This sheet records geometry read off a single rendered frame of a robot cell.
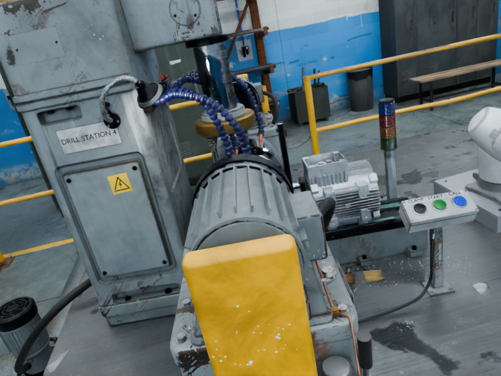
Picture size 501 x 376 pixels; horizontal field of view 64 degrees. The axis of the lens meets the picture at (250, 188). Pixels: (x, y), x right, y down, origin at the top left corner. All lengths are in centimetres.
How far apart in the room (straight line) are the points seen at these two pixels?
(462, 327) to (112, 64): 105
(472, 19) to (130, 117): 639
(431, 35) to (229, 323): 635
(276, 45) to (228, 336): 595
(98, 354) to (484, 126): 118
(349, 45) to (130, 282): 583
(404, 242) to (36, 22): 118
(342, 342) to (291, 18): 593
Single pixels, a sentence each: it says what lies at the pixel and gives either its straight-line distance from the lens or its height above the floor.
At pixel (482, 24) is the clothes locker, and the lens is 720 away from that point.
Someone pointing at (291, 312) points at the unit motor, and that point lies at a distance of 49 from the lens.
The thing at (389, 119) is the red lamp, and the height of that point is 115.
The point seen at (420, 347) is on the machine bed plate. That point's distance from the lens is 110.
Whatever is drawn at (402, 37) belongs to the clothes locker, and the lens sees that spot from 652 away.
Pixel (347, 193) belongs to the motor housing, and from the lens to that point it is 124.
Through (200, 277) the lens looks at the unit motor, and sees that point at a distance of 46.
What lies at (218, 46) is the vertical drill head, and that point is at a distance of 115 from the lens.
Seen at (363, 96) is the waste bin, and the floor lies 22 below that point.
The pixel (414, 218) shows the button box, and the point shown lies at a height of 105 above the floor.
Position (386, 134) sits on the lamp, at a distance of 161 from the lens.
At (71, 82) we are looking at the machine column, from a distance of 108.
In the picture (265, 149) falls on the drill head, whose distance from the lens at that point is 146.
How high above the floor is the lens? 158
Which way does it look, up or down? 22 degrees down
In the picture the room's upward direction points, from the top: 12 degrees counter-clockwise
